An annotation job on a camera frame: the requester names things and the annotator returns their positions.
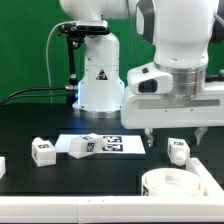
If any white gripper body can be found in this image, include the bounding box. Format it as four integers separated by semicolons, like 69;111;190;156
121;84;224;129

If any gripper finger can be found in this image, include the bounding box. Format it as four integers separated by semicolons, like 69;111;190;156
144;128;154;147
194;127;208;146

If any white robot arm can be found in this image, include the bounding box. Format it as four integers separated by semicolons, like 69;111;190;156
59;0;224;136

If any white paper marker sheet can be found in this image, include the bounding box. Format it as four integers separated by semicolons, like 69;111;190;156
55;134;145;154

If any white block left edge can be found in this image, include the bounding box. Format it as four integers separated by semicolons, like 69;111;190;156
0;157;6;179

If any white front rail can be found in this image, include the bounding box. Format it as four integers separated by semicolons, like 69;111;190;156
0;196;224;224

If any black camera on stand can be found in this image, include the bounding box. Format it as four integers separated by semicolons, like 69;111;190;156
57;20;110;105

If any white thin cable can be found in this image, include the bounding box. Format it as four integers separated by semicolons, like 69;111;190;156
45;21;76;105

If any black cable pair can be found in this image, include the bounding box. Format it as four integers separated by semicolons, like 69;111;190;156
0;86;78;107

